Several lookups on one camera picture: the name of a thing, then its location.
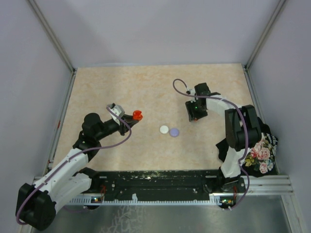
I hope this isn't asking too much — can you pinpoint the aluminium frame post right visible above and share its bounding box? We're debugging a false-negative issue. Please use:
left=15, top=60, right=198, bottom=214
left=244, top=0, right=288, bottom=72

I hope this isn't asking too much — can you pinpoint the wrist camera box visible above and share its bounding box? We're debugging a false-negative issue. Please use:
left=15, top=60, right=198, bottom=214
left=107, top=103, right=125, bottom=122
left=186, top=89, right=196, bottom=96

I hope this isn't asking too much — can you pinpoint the purple round charging case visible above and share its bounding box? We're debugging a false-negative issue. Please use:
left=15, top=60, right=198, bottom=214
left=169, top=128, right=180, bottom=137

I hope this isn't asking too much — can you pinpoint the aluminium frame post left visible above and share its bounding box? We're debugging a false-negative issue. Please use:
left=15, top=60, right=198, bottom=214
left=26, top=0, right=76, bottom=73

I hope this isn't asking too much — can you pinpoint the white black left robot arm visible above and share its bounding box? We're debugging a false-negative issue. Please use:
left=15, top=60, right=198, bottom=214
left=16, top=106, right=143, bottom=231

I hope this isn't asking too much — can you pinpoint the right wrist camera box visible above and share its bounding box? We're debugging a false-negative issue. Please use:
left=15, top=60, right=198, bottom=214
left=186, top=89, right=196, bottom=96

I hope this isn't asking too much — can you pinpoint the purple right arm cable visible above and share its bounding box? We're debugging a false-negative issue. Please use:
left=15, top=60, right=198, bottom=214
left=172, top=78, right=251, bottom=211

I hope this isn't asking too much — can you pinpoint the black floral cloth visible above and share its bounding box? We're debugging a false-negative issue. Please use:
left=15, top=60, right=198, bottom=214
left=215, top=116, right=280, bottom=179

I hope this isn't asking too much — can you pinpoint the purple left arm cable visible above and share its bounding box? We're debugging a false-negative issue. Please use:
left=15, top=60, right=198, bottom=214
left=16, top=104, right=132, bottom=225

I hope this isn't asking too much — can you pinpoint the white round charging case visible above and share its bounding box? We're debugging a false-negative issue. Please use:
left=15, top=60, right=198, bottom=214
left=159, top=125, right=170, bottom=134

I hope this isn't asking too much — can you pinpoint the orange round charging case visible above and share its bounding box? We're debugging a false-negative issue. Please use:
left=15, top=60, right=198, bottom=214
left=133, top=110, right=143, bottom=121

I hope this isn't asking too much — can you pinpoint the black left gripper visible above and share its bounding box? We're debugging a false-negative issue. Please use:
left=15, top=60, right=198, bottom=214
left=95, top=114, right=138, bottom=141

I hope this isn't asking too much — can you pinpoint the aluminium frame post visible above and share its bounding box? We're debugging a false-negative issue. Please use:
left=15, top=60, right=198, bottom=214
left=26, top=0, right=76, bottom=73
left=244, top=0, right=288, bottom=72

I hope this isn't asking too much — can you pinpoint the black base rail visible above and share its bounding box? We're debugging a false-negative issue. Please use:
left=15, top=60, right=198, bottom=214
left=84, top=169, right=245, bottom=201

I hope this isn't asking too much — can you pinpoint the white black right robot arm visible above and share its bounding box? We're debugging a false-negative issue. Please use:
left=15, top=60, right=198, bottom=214
left=185, top=83, right=261, bottom=192

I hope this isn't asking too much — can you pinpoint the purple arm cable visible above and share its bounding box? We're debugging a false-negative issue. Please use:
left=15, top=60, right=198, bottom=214
left=16, top=104, right=132, bottom=225
left=172, top=78, right=251, bottom=211

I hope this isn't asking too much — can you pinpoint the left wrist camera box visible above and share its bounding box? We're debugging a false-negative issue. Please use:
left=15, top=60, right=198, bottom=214
left=107, top=103, right=125, bottom=122

